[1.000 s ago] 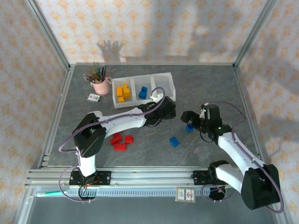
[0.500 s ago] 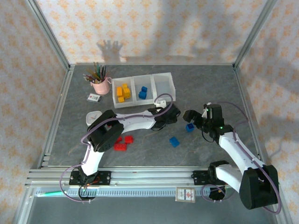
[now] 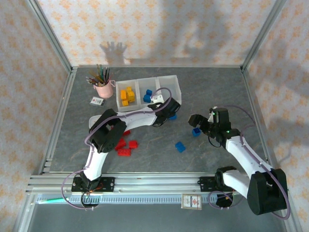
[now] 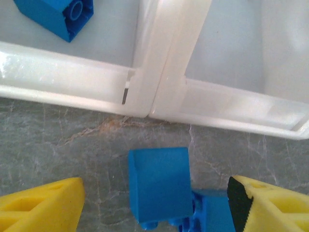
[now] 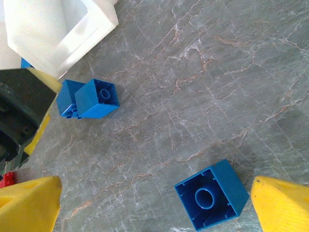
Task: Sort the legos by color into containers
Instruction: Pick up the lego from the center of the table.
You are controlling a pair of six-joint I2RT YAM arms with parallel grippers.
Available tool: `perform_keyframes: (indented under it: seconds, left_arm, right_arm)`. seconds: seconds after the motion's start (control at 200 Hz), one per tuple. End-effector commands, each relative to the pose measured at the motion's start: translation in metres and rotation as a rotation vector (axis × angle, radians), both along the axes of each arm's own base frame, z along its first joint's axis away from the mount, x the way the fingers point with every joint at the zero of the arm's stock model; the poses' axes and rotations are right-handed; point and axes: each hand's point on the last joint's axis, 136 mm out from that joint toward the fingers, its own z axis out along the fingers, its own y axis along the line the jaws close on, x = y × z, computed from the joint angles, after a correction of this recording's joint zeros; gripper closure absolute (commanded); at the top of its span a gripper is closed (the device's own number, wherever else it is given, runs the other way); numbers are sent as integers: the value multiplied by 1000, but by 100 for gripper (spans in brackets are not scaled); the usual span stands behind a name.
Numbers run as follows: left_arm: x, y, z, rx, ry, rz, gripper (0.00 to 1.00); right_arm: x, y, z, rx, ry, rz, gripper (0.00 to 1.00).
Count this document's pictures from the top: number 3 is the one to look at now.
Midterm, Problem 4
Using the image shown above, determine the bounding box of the olive pencil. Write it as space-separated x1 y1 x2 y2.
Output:
88 70 102 84

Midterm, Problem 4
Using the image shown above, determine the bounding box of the aluminium side rail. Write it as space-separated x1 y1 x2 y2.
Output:
241 67 278 174
38 67 78 174

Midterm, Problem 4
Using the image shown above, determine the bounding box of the label card on rail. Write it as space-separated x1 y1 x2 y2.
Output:
181 194 203 210

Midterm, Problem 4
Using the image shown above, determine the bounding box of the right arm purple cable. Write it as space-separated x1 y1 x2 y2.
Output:
209 104 290 220

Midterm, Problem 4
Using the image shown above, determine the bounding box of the small black card pack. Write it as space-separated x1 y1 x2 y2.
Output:
90 96 107 106

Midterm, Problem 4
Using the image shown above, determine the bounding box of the pink cup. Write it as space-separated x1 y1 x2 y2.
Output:
93 78 115 99

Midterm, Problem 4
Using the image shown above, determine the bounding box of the aluminium front rail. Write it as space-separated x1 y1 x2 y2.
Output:
26 172 289 194

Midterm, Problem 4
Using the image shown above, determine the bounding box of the green pen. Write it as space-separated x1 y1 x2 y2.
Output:
38 197 70 204

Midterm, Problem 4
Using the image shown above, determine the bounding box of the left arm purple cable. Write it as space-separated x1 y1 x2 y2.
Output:
61 87 172 211

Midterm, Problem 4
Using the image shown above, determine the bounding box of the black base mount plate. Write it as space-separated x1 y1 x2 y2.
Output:
71 177 115 193
199 176 243 193

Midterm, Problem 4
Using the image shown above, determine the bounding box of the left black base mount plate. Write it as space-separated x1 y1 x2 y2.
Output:
71 177 115 193

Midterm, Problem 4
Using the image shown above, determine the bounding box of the grey slotted cable duct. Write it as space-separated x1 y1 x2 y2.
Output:
36 194 242 204

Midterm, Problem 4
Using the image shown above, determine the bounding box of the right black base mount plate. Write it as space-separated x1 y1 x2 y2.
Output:
199 176 243 193

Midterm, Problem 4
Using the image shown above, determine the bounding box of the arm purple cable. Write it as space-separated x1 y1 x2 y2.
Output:
61 87 172 211
209 104 290 220

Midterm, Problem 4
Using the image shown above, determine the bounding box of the aluminium back rail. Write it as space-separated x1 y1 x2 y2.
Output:
71 64 244 70

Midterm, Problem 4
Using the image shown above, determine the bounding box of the aluminium frame post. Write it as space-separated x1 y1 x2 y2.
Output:
25 0 74 73
241 0 289 72

